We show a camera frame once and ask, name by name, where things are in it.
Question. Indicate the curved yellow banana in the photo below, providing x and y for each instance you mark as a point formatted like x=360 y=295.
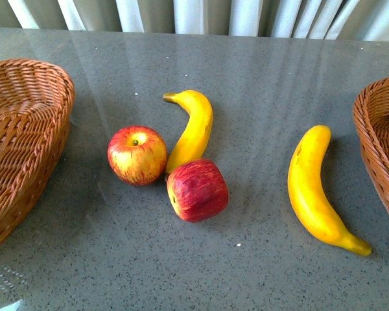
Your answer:
x=194 y=140

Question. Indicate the dark red apple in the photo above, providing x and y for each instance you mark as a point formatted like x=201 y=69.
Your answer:
x=197 y=190

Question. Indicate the yellow-red apple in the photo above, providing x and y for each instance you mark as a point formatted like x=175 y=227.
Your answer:
x=137 y=155

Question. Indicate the left wicker basket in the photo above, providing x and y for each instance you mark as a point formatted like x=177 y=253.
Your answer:
x=36 y=100

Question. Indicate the wicker basket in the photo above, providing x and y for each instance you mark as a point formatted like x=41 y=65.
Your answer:
x=371 y=118
x=36 y=100

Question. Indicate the right wicker basket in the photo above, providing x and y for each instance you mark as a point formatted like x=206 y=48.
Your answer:
x=371 y=118

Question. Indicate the white pleated curtain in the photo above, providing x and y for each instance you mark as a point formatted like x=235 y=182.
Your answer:
x=327 y=20

